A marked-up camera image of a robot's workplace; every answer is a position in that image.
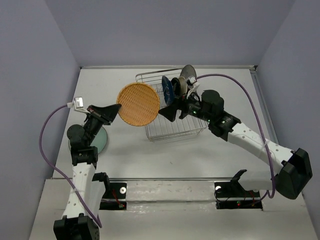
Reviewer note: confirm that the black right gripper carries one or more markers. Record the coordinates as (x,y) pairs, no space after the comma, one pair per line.
(169,112)

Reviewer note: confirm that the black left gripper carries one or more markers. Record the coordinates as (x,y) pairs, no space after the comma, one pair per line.
(104,114)

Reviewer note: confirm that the dark blue glazed plate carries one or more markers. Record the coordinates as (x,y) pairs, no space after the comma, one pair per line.
(167,89)

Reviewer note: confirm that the glossy black plate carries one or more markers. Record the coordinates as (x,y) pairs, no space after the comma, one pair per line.
(176,86)

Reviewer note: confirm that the mint green flower plate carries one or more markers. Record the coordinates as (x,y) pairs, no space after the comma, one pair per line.
(101,140)

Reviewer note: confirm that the cream plate with black patch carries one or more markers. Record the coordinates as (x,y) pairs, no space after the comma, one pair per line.
(184,87)

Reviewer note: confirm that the orange woven round plate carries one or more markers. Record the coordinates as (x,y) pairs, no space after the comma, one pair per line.
(140,104)

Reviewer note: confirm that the grey reindeer pattern plate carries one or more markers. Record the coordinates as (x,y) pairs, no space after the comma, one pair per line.
(188,71)

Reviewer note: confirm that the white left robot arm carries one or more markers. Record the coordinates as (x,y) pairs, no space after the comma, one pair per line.
(80,219)

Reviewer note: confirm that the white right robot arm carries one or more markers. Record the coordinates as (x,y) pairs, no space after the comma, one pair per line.
(290,170)

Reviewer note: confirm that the metal wire dish rack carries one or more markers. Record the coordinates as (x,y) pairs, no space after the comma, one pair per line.
(161,128)

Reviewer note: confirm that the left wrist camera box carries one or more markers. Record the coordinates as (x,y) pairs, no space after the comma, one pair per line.
(78,105)

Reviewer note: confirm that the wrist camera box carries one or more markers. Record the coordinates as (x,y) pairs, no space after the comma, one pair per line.
(78,105)
(192,85)

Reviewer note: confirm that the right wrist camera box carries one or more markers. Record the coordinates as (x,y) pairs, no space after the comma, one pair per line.
(192,85)

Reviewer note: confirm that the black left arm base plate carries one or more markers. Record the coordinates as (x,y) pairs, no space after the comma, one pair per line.
(114,199)

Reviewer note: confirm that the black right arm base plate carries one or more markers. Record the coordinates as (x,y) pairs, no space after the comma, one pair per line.
(231,196)

